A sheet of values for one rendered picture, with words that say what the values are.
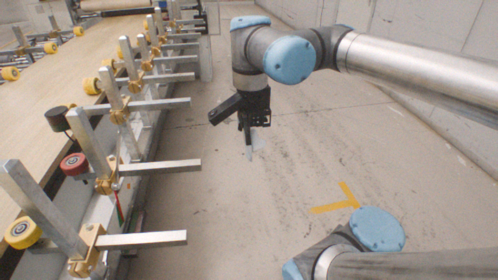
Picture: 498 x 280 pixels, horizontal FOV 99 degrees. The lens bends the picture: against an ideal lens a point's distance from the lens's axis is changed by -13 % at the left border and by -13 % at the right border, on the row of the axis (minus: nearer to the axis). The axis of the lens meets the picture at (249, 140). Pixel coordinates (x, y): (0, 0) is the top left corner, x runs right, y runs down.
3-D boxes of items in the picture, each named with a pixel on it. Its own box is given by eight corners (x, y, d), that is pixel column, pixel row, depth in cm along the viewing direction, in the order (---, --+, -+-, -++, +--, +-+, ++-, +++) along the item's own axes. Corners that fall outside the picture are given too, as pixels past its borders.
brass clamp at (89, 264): (109, 231, 67) (102, 222, 63) (94, 278, 56) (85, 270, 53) (88, 233, 66) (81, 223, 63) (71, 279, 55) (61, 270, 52)
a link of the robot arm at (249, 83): (235, 76, 56) (229, 62, 63) (235, 95, 59) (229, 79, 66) (272, 74, 57) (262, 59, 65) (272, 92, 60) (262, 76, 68)
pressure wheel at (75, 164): (100, 174, 84) (88, 150, 77) (93, 191, 78) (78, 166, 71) (80, 175, 83) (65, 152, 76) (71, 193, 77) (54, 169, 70)
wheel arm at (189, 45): (199, 46, 155) (199, 41, 153) (199, 48, 153) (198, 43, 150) (123, 52, 151) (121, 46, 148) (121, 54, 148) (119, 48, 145)
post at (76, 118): (134, 214, 90) (81, 105, 60) (132, 221, 87) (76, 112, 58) (125, 214, 90) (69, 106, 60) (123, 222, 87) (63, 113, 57)
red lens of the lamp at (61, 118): (75, 111, 63) (71, 104, 61) (65, 123, 58) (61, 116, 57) (54, 113, 62) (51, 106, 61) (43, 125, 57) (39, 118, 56)
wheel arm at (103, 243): (189, 236, 66) (186, 228, 64) (188, 247, 64) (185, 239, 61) (40, 245, 62) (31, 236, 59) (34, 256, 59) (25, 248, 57)
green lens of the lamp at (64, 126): (78, 119, 64) (75, 112, 63) (69, 131, 59) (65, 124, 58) (58, 120, 64) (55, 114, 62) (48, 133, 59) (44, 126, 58)
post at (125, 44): (153, 128, 126) (128, 34, 96) (152, 131, 123) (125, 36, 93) (146, 128, 126) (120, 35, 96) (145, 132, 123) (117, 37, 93)
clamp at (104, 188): (125, 165, 84) (120, 155, 81) (114, 195, 74) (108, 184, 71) (110, 166, 84) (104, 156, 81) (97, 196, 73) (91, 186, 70)
